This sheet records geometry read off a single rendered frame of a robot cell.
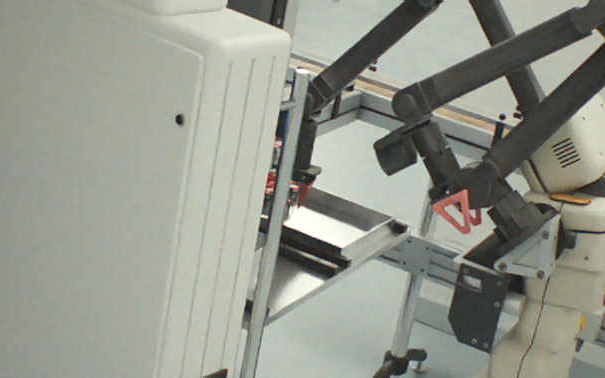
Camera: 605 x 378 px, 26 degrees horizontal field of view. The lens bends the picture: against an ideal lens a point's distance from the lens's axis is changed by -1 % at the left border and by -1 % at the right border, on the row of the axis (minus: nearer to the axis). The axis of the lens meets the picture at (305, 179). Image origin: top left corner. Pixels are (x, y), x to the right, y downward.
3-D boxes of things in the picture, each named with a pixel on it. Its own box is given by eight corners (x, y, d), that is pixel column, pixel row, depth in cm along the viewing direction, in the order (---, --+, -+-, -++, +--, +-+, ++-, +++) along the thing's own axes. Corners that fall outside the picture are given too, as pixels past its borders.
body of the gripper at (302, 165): (278, 163, 302) (283, 132, 300) (321, 174, 300) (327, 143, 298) (270, 171, 296) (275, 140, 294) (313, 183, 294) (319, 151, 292)
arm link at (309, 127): (313, 123, 290) (322, 117, 296) (284, 114, 292) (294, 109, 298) (307, 153, 293) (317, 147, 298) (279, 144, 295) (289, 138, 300)
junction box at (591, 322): (552, 328, 375) (560, 300, 372) (558, 322, 379) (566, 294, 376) (592, 343, 370) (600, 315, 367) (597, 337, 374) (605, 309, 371)
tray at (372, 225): (209, 210, 300) (211, 195, 299) (269, 183, 322) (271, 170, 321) (339, 262, 286) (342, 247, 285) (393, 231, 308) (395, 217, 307)
